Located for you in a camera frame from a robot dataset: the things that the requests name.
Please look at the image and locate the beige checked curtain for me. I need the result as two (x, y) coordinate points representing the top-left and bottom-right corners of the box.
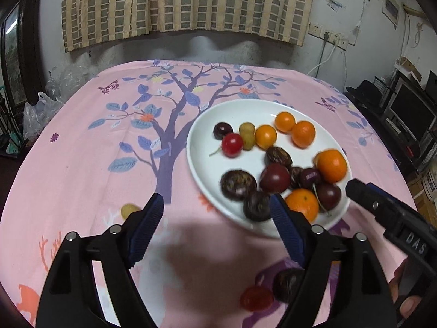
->
(61, 0), (316, 52)

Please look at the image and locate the dark red plum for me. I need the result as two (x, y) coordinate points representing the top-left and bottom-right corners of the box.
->
(259, 163), (291, 194)

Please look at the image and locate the dark brown passion fruit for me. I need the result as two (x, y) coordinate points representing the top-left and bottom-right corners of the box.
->
(272, 268), (304, 304)
(265, 146), (293, 168)
(242, 191), (273, 222)
(290, 166), (305, 189)
(220, 169), (257, 201)

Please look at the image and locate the white round plate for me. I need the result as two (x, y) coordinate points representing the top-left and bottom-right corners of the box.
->
(186, 100), (353, 240)

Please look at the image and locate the computer monitor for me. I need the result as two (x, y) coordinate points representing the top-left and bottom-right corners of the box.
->
(389, 82), (437, 137)

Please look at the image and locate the white power cable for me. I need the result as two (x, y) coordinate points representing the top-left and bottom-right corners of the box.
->
(305, 39), (337, 76)

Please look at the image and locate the small orange kumquat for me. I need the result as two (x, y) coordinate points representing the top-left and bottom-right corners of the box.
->
(255, 125), (278, 150)
(275, 111), (296, 133)

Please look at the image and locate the red cherry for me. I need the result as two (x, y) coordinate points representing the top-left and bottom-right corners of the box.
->
(240, 286), (274, 312)
(221, 133), (244, 158)

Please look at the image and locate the large orange mandarin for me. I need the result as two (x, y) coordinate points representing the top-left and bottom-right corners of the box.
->
(314, 148), (348, 184)

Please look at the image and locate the black hat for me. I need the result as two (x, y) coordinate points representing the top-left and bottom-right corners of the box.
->
(346, 80), (385, 101)

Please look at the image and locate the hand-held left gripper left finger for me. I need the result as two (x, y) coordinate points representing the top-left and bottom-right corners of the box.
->
(36, 192), (165, 328)

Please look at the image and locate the small orange mandarin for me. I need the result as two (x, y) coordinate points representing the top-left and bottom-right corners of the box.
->
(291, 120), (316, 149)

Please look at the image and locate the white plastic bag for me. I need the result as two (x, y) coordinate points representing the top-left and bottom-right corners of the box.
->
(22, 92), (64, 140)

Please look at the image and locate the dark cluttered desk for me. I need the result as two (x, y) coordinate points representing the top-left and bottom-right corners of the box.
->
(345, 89), (437, 178)

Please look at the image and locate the framed wall panel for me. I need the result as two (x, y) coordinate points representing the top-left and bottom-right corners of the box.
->
(382, 0), (400, 28)

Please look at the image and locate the cardboard box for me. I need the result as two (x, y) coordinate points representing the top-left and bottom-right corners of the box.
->
(408, 164), (437, 219)

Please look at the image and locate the pink printed blanket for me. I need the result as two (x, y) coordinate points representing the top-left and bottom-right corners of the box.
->
(0, 60), (420, 328)

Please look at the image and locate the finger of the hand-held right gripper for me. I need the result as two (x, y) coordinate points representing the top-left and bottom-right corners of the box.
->
(367, 183), (410, 212)
(346, 178), (388, 219)

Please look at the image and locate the dark wooden glass cabinet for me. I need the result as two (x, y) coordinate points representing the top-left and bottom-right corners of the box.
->
(0, 0), (46, 110)

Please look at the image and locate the person's right hand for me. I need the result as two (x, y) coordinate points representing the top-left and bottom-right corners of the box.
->
(387, 258), (431, 320)

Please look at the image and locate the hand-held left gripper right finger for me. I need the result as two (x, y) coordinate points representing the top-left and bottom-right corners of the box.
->
(270, 193), (398, 328)

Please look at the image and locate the white wall outlet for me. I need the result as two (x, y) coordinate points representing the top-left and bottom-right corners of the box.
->
(324, 31), (349, 50)
(308, 21), (326, 38)

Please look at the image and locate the clear plastic bag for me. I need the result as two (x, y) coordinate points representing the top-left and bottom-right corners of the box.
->
(46, 63), (99, 99)

